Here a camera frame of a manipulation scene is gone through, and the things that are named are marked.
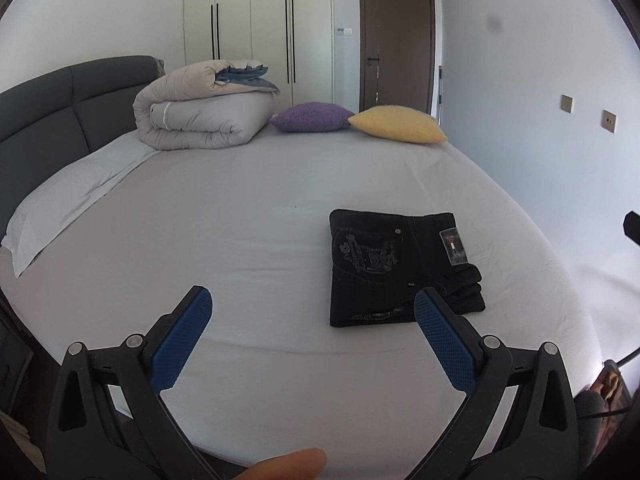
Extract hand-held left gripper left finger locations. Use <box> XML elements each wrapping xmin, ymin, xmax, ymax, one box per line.
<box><xmin>42</xmin><ymin>285</ymin><xmax>222</xmax><ymax>480</ymax></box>

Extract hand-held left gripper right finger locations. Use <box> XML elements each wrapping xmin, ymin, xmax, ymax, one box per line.
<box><xmin>404</xmin><ymin>287</ymin><xmax>582</xmax><ymax>480</ymax></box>

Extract black pants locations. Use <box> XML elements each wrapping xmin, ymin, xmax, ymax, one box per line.
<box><xmin>328</xmin><ymin>208</ymin><xmax>487</xmax><ymax>329</ymax></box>

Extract person's left hand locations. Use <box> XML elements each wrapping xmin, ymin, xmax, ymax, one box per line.
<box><xmin>229</xmin><ymin>447</ymin><xmax>328</xmax><ymax>480</ymax></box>

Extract white bed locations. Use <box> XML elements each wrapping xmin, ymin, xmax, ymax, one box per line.
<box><xmin>0</xmin><ymin>122</ymin><xmax>604</xmax><ymax>467</ymax></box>

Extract dark bedside table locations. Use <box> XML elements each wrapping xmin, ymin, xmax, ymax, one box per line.
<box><xmin>0</xmin><ymin>300</ymin><xmax>39</xmax><ymax>412</ymax></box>

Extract white pillow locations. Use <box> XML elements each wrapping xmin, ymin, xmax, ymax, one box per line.
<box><xmin>0</xmin><ymin>132</ymin><xmax>162</xmax><ymax>280</ymax></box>

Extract folded beige duvet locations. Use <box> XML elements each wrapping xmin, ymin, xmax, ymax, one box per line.
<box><xmin>132</xmin><ymin>59</ymin><xmax>280</xmax><ymax>152</ymax></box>

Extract yellow cushion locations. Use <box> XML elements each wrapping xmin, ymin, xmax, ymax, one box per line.
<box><xmin>347</xmin><ymin>104</ymin><xmax>448</xmax><ymax>146</ymax></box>

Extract purple cushion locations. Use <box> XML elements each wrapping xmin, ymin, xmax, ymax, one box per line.
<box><xmin>269</xmin><ymin>101</ymin><xmax>355</xmax><ymax>134</ymax></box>

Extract grey padded headboard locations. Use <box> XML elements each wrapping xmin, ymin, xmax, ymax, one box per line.
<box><xmin>0</xmin><ymin>55</ymin><xmax>166</xmax><ymax>234</ymax></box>

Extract blue denim cloth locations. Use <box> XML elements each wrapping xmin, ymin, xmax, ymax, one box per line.
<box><xmin>214</xmin><ymin>64</ymin><xmax>280</xmax><ymax>95</ymax></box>

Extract brown wooden door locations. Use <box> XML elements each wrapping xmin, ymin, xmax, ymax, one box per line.
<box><xmin>357</xmin><ymin>0</ymin><xmax>435</xmax><ymax>115</ymax></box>

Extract cream wardrobe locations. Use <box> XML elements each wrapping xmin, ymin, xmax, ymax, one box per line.
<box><xmin>182</xmin><ymin>0</ymin><xmax>334</xmax><ymax>112</ymax></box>

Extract black cable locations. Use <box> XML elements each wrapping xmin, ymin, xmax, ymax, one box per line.
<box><xmin>577</xmin><ymin>352</ymin><xmax>640</xmax><ymax>420</ymax></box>

